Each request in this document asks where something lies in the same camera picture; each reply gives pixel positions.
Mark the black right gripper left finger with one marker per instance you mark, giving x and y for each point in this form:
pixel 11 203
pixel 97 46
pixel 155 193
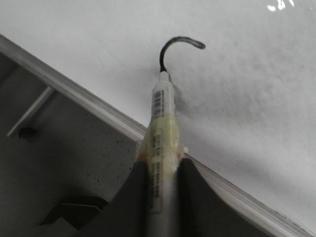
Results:
pixel 123 216

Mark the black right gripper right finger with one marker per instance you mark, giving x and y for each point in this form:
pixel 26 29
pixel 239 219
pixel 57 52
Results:
pixel 203 213

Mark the white whiteboard marker pen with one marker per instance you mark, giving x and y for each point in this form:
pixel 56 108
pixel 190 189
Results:
pixel 161 150

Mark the large white whiteboard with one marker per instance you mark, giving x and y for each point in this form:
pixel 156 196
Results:
pixel 246 103

